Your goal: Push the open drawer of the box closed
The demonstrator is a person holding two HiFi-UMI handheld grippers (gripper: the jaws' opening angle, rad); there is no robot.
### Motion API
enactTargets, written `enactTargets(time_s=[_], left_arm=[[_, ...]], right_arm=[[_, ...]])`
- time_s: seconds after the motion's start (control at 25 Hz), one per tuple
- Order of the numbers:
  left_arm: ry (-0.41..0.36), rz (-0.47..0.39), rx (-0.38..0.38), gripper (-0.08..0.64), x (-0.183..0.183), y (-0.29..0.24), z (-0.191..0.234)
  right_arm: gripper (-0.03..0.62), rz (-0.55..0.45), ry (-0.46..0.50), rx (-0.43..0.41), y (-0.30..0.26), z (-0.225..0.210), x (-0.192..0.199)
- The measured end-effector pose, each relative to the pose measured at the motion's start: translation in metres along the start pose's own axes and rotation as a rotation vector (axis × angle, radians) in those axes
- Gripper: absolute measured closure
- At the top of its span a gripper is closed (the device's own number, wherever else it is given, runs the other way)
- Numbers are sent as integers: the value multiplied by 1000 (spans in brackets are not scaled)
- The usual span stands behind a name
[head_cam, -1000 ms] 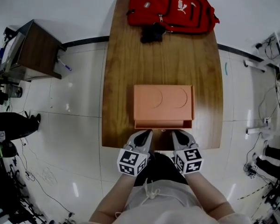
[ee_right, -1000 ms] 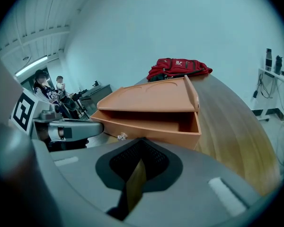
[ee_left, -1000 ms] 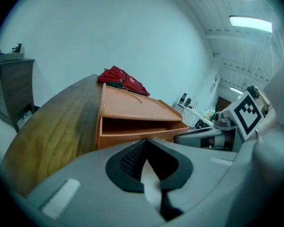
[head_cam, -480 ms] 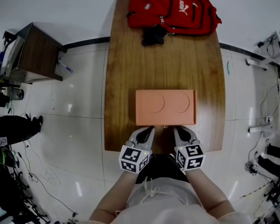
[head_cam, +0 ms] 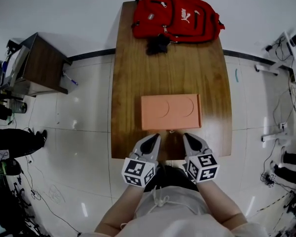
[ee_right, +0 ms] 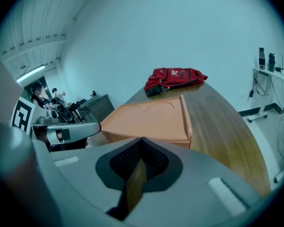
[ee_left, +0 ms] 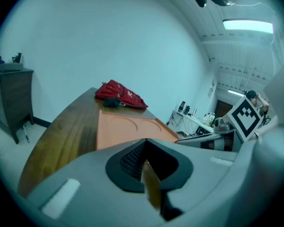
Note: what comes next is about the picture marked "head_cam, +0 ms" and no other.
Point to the teal strip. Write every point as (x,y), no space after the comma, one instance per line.
(236,75)

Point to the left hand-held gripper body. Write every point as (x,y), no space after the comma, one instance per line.
(138,171)

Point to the person's black trouser leg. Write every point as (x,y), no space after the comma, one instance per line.
(172,176)

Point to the white power adapter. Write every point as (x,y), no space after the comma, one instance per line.
(283,126)

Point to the dark wooden side cabinet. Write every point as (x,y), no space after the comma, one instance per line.
(44,65)

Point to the yellow and black tape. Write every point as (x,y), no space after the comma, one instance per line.
(276,204)

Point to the orange drawer box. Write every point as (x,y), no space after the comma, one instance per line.
(170,111)

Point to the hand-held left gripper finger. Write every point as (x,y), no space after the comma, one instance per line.
(159,147)
(146,144)

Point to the person's left forearm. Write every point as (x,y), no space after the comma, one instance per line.
(123,206)

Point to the salmon pink box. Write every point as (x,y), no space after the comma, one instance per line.
(171,131)

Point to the small printed cubes device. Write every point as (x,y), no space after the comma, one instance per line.
(270,180)

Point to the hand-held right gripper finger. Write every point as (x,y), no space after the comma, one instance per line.
(198,143)
(186,143)

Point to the person's right forearm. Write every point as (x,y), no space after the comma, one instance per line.
(219,204)

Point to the red backpack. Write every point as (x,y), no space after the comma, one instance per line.
(177,16)

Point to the black pouch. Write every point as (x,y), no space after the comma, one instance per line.
(158,46)

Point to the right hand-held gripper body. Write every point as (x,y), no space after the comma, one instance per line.
(204,168)

